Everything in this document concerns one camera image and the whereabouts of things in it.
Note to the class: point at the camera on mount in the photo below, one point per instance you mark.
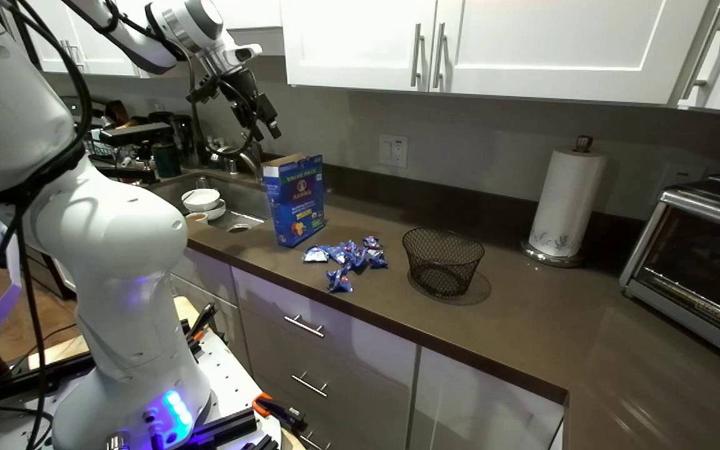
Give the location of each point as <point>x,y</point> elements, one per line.
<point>135,134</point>

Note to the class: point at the heap of blue snack packets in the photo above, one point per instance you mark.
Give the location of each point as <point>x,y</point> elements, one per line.
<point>350,255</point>

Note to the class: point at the grey lower cabinet door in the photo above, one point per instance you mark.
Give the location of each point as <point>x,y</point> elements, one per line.
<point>479,412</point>

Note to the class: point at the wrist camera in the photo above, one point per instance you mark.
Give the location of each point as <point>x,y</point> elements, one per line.
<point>202,89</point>

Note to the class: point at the metal paper towel holder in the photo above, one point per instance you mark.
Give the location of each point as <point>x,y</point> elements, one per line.
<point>582,144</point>

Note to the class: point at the white wall socket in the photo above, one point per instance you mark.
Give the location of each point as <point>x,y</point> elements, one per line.
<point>393,150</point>

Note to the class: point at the toaster oven door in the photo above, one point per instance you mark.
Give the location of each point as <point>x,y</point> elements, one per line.
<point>700,275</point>

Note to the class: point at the large white bowl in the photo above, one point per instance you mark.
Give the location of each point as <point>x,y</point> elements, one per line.
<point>200,199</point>

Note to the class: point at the small white bowl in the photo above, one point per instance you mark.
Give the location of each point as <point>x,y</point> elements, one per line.
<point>216,211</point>

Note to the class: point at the steel sink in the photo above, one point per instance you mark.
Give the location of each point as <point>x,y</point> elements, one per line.
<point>241,197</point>

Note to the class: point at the orange and black clamp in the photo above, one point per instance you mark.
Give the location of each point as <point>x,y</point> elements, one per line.
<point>275,409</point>

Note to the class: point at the black coffee maker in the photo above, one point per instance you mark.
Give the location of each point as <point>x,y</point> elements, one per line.
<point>175,134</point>

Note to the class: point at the silver toaster oven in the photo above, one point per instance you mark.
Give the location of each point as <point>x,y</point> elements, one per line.
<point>697,269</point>

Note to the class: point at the paper towel roll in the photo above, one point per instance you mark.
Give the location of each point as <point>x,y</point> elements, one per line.
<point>565,200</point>

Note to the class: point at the blue cardboard snack box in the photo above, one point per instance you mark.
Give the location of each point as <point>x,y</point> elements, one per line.
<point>294,200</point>

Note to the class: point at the white cup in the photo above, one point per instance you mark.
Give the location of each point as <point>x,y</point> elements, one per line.
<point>196,217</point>

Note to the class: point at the white upper cabinet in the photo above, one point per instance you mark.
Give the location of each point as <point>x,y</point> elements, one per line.
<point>522,44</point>
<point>94,47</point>

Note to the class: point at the silver tap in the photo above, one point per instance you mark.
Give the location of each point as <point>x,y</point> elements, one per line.
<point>244,156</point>

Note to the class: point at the grey drawer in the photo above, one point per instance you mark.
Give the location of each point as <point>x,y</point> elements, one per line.
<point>347,337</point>
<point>310,400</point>

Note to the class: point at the dark green tumbler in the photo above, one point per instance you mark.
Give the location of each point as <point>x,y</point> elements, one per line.
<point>166,160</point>

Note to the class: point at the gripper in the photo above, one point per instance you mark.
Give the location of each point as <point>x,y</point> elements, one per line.
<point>242,87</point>

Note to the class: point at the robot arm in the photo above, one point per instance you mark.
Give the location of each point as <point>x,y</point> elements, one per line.
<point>116,250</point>

